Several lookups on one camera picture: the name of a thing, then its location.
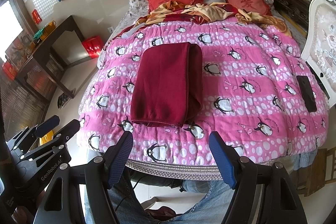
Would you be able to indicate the black smartphone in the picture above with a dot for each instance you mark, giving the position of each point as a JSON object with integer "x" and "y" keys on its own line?
{"x": 307, "y": 94}

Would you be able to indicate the maroon pants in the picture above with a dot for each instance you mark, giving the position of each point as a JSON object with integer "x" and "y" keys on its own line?
{"x": 162, "y": 82}

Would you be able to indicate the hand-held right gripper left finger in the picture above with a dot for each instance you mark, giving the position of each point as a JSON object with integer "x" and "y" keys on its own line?
{"x": 120, "y": 158}

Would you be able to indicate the colourful printed box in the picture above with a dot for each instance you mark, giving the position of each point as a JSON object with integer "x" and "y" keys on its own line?
{"x": 19, "y": 48}

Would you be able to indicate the pink penguin blanket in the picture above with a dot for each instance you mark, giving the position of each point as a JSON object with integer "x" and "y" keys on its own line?
{"x": 236, "y": 69}

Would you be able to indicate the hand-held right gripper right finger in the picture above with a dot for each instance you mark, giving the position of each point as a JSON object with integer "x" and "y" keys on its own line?
{"x": 223, "y": 158}

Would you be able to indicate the white ornate chair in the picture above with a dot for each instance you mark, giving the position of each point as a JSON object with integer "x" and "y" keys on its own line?
{"x": 323, "y": 37}

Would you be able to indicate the gold red satin quilt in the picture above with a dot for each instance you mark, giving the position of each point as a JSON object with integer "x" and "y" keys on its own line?
{"x": 210, "y": 11}

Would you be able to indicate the yellow bag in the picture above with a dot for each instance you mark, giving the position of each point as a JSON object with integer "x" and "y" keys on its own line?
{"x": 48, "y": 29}

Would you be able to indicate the dark carved cabinet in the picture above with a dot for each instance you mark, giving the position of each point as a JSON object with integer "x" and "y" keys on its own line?
{"x": 288, "y": 3}

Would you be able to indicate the red gift bag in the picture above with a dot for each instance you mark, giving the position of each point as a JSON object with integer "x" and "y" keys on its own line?
{"x": 92, "y": 47}

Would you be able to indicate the person's left hand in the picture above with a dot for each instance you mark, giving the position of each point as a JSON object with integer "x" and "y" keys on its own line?
{"x": 23, "y": 217}

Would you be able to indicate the red box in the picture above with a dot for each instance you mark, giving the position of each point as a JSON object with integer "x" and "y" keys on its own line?
{"x": 10, "y": 70}

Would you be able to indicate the person's legs in jeans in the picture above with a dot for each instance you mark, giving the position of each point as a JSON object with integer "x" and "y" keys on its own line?
{"x": 204, "y": 192}

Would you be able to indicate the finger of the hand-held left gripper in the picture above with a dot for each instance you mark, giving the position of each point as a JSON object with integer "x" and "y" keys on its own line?
{"x": 46, "y": 127}
{"x": 68, "y": 129}

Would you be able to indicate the green cloth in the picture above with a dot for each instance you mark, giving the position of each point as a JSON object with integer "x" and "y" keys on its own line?
{"x": 38, "y": 35}

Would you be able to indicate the dark slippers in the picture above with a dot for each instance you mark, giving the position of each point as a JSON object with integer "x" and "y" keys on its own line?
{"x": 63, "y": 100}

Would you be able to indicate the slatted wooden cabinet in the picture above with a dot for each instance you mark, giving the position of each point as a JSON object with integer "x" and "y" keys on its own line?
{"x": 23, "y": 108}

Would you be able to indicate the red wall sticker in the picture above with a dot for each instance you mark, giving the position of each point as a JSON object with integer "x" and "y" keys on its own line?
{"x": 36, "y": 16}

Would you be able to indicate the dark wooden desk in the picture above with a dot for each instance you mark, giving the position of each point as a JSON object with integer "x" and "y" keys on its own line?
{"x": 65, "y": 29}

